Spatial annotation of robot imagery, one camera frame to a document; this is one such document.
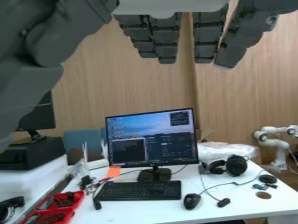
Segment orange sticky note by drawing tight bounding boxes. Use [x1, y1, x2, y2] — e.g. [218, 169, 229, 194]
[106, 166, 122, 178]

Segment small black dongle with cable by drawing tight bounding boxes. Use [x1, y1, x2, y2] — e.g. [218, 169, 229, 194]
[197, 168, 267, 209]

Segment white desk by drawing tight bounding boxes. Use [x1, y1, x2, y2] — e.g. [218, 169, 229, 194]
[17, 159, 298, 224]

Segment black keyboard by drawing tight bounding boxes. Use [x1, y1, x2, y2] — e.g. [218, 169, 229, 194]
[94, 180, 183, 202]

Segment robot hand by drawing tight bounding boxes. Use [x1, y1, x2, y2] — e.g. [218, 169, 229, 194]
[0, 0, 298, 155]

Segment black computer mouse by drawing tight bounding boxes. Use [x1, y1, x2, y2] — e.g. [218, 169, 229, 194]
[182, 192, 203, 211]

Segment computer monitor with lit screen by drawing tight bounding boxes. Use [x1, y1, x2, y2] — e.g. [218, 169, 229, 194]
[105, 107, 199, 183]

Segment small white jointed device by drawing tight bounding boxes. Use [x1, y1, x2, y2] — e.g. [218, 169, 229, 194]
[253, 124, 298, 172]

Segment black box device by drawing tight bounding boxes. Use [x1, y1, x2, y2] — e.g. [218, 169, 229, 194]
[0, 136, 68, 171]

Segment red tray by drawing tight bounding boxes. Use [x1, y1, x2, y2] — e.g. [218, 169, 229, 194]
[18, 206, 74, 224]
[36, 190, 86, 212]

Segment white foam block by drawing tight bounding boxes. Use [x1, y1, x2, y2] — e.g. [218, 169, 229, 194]
[0, 154, 69, 202]

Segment small black clip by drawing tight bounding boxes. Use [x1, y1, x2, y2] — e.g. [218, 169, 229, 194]
[92, 197, 104, 211]

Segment round brown disc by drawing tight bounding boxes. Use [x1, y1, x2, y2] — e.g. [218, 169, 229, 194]
[254, 190, 272, 201]

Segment black headphones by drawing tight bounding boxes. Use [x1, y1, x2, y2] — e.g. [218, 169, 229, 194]
[201, 154, 251, 177]

